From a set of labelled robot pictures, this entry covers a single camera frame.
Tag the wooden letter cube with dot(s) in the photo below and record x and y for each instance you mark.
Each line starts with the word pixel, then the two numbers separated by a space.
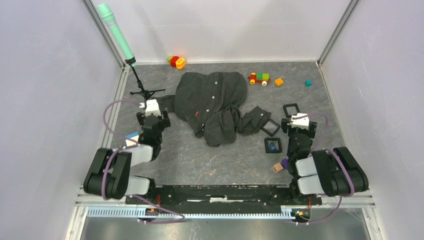
pixel 278 167

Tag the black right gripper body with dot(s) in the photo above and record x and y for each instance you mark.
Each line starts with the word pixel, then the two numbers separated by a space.
pixel 293 131

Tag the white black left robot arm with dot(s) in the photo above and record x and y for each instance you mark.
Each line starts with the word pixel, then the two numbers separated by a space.
pixel 109 173

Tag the yellow toy brick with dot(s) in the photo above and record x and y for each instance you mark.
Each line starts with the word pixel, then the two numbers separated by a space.
pixel 279 82

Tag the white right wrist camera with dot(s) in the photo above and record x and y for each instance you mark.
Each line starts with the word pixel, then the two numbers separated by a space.
pixel 299 120

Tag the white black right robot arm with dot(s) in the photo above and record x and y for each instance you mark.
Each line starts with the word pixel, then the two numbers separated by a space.
pixel 331 172

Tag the red yellow toy car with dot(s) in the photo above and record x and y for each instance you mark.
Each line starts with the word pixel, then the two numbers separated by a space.
pixel 260 77

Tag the red orange green toy blocks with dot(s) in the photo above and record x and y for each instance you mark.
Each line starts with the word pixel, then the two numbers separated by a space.
pixel 176 62

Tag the black square frame far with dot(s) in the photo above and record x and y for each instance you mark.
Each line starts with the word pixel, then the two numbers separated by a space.
pixel 286 108

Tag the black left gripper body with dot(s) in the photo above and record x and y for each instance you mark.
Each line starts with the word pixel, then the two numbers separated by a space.
pixel 164 123

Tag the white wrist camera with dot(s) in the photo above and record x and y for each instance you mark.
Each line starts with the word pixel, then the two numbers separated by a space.
pixel 299 120
pixel 152 108

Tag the black microphone tripod stand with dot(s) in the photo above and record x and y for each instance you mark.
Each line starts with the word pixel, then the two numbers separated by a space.
pixel 146 94

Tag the teal toy cube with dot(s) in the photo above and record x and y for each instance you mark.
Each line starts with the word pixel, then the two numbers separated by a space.
pixel 308 83

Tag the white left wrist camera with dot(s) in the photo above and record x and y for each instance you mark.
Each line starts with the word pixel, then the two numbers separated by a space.
pixel 152 108

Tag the green foam microphone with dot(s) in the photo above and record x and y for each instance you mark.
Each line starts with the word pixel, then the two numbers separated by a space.
pixel 106 14

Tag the white blue toy brick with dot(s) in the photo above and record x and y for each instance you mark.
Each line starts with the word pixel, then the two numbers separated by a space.
pixel 132 138

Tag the purple toy brick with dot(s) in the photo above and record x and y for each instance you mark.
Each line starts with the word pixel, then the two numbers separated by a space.
pixel 285 163

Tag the dark grey pinstriped shirt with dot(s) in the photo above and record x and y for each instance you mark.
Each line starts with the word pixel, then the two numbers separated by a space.
pixel 210 104

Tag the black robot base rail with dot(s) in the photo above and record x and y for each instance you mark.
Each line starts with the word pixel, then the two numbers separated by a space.
pixel 228 199

